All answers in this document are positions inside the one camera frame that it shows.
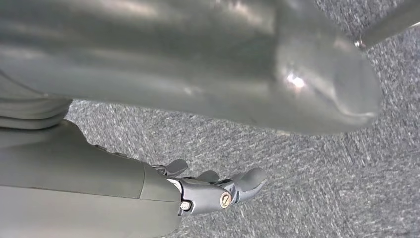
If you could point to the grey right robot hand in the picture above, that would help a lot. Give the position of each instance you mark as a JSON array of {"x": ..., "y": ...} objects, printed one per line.
[{"x": 82, "y": 190}]

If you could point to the shiny silver robot body shell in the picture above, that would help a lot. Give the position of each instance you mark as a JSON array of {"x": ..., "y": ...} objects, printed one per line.
[{"x": 164, "y": 65}]

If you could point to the steel table yellow tape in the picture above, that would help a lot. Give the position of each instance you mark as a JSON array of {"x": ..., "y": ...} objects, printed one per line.
[{"x": 390, "y": 24}]

